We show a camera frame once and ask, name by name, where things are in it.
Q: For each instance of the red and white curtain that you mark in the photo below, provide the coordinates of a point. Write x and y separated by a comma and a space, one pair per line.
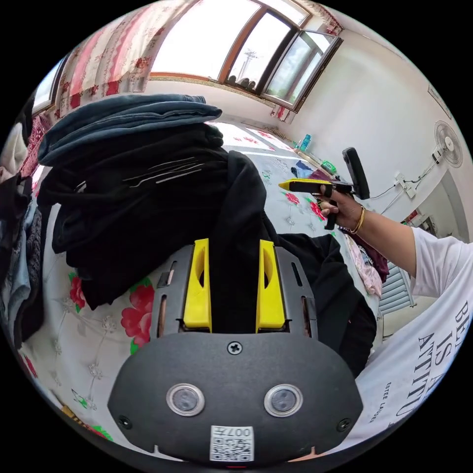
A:
111, 51

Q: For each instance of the person's body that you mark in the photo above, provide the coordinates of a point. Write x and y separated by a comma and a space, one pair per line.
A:
417, 340

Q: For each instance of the heap of pink and maroon clothes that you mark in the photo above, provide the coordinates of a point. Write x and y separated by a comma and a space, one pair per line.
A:
369, 269

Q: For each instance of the green plastic bottle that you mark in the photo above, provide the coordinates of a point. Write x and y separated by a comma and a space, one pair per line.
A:
306, 142

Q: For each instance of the white wall fan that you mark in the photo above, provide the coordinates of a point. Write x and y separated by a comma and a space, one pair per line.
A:
448, 142

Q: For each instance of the heap of blue and purple clothes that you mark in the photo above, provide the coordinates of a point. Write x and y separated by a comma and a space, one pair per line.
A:
308, 170

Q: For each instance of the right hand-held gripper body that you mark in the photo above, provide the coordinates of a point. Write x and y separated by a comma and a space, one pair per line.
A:
310, 187

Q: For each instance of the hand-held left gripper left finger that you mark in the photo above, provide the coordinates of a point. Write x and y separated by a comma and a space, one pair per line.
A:
197, 295

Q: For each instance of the white slatted panel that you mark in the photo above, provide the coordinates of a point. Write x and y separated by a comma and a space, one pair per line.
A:
395, 290

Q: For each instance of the pile of folded clothes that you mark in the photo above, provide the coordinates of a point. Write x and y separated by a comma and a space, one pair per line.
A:
129, 166

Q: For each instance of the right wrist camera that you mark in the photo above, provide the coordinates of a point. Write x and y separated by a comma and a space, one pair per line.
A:
357, 170

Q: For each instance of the person's right forearm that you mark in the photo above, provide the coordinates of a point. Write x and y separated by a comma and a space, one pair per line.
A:
388, 240

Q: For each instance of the heap of dark clothes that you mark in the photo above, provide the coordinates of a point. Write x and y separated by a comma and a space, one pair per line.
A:
18, 229

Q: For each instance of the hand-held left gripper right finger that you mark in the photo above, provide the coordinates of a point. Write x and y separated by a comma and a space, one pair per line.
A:
271, 299

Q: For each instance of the black hoodie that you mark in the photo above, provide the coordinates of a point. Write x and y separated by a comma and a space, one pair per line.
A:
244, 207

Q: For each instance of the window with brown frame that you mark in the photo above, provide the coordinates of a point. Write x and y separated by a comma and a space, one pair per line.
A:
229, 40

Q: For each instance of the person's right hand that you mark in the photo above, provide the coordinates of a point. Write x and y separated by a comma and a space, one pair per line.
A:
345, 210

